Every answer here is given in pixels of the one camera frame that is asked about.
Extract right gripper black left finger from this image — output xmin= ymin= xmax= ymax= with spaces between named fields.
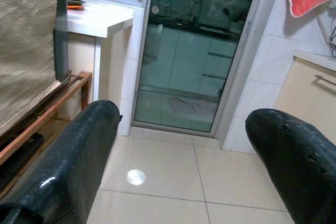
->
xmin=0 ymin=100 xmax=121 ymax=224

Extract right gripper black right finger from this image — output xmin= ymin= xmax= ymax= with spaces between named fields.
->
xmin=245 ymin=108 xmax=336 ymax=224

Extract beige ribbed towel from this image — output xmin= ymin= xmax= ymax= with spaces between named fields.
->
xmin=0 ymin=0 xmax=64 ymax=135

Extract dark grey fridge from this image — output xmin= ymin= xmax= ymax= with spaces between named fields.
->
xmin=52 ymin=0 xmax=71 ymax=83

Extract wooden wine rack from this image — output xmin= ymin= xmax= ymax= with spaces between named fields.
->
xmin=0 ymin=71 xmax=93 ymax=198

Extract round metal floor drain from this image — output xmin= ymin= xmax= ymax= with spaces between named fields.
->
xmin=127 ymin=168 xmax=146 ymax=185

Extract white peninsula counter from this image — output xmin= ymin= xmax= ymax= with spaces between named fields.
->
xmin=56 ymin=0 xmax=135 ymax=137

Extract green tinted glass sliding door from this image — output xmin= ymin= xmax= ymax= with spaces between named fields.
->
xmin=130 ymin=0 xmax=271 ymax=141

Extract orange plate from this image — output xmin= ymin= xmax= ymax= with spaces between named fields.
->
xmin=67 ymin=3 xmax=86 ymax=11

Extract cream wall side cabinet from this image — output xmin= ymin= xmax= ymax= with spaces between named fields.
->
xmin=274 ymin=50 xmax=336 ymax=141

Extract metal cabinet handle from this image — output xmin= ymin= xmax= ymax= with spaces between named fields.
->
xmin=314 ymin=74 xmax=336 ymax=86

